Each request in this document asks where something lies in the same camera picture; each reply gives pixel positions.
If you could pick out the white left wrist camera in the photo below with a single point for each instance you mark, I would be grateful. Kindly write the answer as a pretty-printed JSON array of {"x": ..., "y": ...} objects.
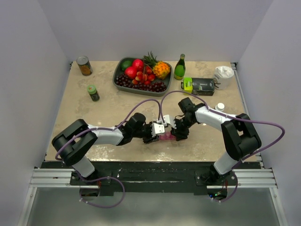
[{"x": 157, "y": 129}]

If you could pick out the grey fruit tray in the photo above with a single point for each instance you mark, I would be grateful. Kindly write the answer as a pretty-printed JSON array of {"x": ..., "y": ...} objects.
[{"x": 118, "y": 71}]

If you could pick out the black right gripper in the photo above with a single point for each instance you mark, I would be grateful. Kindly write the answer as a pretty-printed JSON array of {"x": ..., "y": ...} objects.
[{"x": 179, "y": 133}]

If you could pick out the black mounting base plate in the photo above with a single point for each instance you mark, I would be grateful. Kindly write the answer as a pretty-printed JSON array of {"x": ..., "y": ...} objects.
[{"x": 112, "y": 177}]

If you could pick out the red pomegranate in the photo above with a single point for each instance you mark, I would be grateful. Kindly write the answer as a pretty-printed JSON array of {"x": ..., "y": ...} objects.
[
  {"x": 131, "y": 72},
  {"x": 138, "y": 64}
]

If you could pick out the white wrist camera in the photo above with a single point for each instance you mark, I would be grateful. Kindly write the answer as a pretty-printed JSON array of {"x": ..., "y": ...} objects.
[
  {"x": 169, "y": 120},
  {"x": 157, "y": 129}
]

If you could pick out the green lime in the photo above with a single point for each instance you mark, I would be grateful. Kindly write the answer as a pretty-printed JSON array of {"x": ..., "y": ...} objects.
[{"x": 124, "y": 65}]

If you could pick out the green pill bottle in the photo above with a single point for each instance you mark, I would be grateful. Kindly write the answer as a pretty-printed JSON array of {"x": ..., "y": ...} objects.
[{"x": 92, "y": 91}]

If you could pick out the black green razor box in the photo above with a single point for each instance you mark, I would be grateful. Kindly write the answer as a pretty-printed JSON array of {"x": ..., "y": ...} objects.
[{"x": 198, "y": 86}]

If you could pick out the red pomegranate upper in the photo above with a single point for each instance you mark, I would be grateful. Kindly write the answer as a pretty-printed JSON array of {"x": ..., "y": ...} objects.
[{"x": 138, "y": 64}]

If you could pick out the tin food can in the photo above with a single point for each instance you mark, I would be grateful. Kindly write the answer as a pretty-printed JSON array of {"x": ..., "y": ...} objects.
[{"x": 84, "y": 65}]

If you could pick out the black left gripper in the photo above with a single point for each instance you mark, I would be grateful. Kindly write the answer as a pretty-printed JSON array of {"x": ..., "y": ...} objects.
[{"x": 150, "y": 138}]

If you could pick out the red pomegranate lower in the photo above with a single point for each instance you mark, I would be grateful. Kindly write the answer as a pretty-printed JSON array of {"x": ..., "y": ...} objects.
[{"x": 131, "y": 72}]

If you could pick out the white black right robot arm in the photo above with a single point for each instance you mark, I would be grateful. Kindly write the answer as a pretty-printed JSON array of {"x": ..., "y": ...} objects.
[{"x": 240, "y": 137}]

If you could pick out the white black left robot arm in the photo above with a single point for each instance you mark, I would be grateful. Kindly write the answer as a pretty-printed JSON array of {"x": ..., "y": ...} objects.
[{"x": 74, "y": 142}]

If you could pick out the pink weekly pill organizer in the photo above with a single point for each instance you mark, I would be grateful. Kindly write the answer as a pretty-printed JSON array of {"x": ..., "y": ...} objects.
[{"x": 167, "y": 136}]

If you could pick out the aluminium frame rail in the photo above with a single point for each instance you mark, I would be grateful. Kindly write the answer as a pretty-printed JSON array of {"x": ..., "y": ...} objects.
[{"x": 54, "y": 178}]

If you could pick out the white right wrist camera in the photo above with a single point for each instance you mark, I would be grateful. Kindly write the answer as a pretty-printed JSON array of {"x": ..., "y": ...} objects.
[{"x": 169, "y": 120}]

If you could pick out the green glass bottle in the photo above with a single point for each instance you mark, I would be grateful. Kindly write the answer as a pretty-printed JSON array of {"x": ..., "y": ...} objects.
[{"x": 180, "y": 68}]

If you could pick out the white cap pill bottle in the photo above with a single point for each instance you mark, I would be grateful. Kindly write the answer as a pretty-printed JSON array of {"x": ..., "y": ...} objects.
[{"x": 220, "y": 107}]

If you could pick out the dark red grape bunch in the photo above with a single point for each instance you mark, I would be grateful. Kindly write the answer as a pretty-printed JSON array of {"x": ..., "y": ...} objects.
[{"x": 124, "y": 81}]

